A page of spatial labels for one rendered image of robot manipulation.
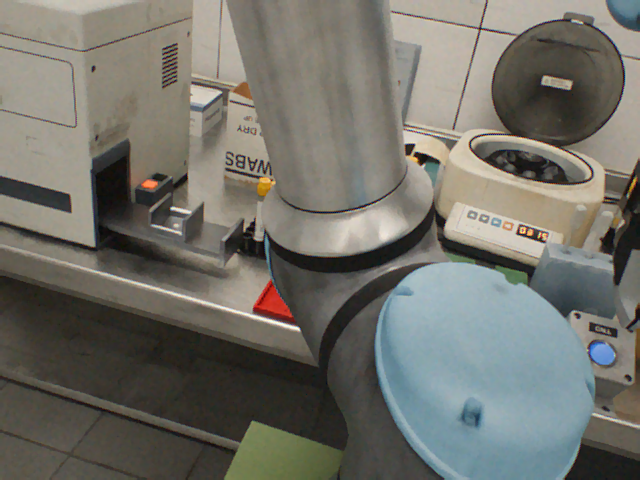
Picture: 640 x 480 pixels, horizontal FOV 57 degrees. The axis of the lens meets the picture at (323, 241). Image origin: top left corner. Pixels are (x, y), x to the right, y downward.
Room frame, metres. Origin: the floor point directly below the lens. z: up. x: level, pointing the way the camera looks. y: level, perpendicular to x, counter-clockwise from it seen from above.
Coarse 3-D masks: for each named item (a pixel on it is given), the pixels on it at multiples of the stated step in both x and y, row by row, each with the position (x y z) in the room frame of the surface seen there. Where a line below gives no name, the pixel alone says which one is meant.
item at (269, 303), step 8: (264, 288) 0.60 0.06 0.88; (272, 288) 0.61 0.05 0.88; (264, 296) 0.59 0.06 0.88; (272, 296) 0.60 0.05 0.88; (256, 304) 0.57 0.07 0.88; (264, 304) 0.58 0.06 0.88; (272, 304) 0.58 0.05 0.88; (280, 304) 0.58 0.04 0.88; (256, 312) 0.56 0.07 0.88; (264, 312) 0.56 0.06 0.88; (272, 312) 0.56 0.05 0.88; (280, 312) 0.56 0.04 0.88; (288, 312) 0.57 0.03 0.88; (288, 320) 0.55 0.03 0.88
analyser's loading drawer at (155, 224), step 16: (112, 208) 0.68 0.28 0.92; (128, 208) 0.69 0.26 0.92; (144, 208) 0.69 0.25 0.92; (160, 208) 0.66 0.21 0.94; (176, 208) 0.69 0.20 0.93; (112, 224) 0.64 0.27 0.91; (128, 224) 0.65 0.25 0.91; (144, 224) 0.65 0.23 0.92; (160, 224) 0.66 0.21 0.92; (192, 224) 0.65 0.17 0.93; (208, 224) 0.68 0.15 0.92; (240, 224) 0.66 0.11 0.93; (160, 240) 0.63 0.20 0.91; (176, 240) 0.63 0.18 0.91; (192, 240) 0.63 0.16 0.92; (208, 240) 0.64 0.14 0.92; (224, 240) 0.61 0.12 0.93; (240, 240) 0.67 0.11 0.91; (208, 256) 0.62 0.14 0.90; (224, 256) 0.61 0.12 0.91
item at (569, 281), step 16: (544, 256) 0.66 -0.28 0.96; (560, 256) 0.64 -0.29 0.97; (576, 256) 0.65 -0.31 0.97; (592, 256) 0.65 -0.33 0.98; (608, 256) 0.66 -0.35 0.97; (544, 272) 0.64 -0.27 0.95; (560, 272) 0.63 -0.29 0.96; (576, 272) 0.63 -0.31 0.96; (592, 272) 0.63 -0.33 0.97; (608, 272) 0.63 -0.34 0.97; (544, 288) 0.64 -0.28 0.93; (560, 288) 0.63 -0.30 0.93; (576, 288) 0.63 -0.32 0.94; (592, 288) 0.63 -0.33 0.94; (608, 288) 0.63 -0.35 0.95; (560, 304) 0.63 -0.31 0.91; (576, 304) 0.63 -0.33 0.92; (592, 304) 0.63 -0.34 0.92; (608, 304) 0.63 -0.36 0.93
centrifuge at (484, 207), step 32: (448, 160) 0.89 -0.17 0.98; (480, 160) 0.87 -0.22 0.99; (576, 160) 0.95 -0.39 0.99; (448, 192) 0.86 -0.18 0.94; (480, 192) 0.83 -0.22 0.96; (512, 192) 0.82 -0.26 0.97; (544, 192) 0.81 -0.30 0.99; (576, 192) 0.82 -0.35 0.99; (448, 224) 0.80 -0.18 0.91; (480, 224) 0.80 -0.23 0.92; (512, 224) 0.81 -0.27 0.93; (544, 224) 0.80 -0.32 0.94; (480, 256) 0.78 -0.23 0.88; (512, 256) 0.76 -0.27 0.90
